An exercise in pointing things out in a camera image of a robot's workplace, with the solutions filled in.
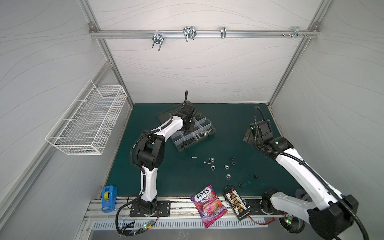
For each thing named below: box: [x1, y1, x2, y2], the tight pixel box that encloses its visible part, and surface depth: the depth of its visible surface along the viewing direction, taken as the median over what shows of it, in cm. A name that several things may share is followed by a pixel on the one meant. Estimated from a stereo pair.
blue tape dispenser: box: [101, 185, 118, 213], surface depth 75 cm
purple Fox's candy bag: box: [190, 185, 228, 229], surface depth 74 cm
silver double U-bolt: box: [183, 26, 197, 42], surface depth 78 cm
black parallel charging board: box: [225, 189, 250, 221], surface depth 75 cm
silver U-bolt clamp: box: [151, 30, 164, 52], surface depth 79 cm
